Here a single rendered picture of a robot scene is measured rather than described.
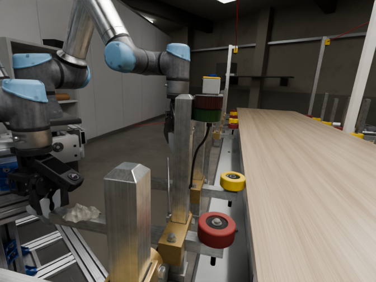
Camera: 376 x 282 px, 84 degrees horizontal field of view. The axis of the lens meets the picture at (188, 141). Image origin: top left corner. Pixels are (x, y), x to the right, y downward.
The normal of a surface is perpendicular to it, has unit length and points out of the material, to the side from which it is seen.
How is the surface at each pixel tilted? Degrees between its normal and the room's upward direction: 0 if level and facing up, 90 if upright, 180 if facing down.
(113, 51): 90
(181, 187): 90
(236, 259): 0
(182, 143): 90
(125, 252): 90
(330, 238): 0
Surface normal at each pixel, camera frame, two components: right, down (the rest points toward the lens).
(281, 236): 0.04, -0.96
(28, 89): 0.72, 0.18
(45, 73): 0.91, 0.15
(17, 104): 0.29, 0.26
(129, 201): -0.21, 0.25
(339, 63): -0.70, 0.16
